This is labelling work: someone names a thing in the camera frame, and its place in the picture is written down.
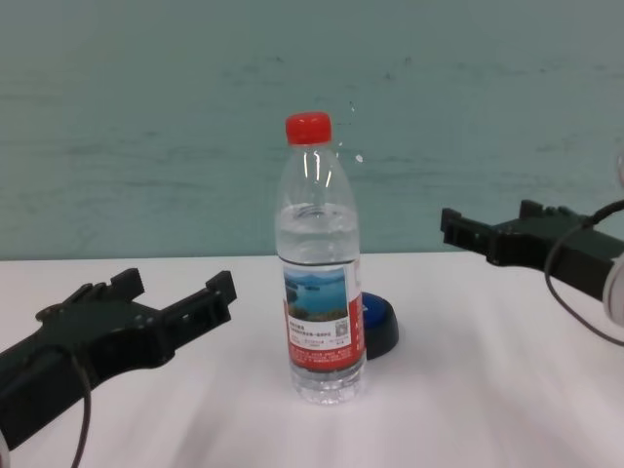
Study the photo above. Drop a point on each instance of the blue push button black base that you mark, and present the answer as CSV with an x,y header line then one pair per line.
x,y
380,322

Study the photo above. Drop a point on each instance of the clear water bottle red cap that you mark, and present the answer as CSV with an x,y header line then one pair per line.
x,y
319,273

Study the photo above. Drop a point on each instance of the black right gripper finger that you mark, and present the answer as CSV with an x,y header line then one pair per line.
x,y
536,210
468,234

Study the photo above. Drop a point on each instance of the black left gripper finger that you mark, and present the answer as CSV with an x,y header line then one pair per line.
x,y
209,307
127,287

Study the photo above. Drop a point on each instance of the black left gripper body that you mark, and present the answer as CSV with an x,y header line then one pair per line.
x,y
97,341

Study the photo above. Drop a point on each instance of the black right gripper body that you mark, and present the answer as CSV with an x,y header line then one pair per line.
x,y
531,241

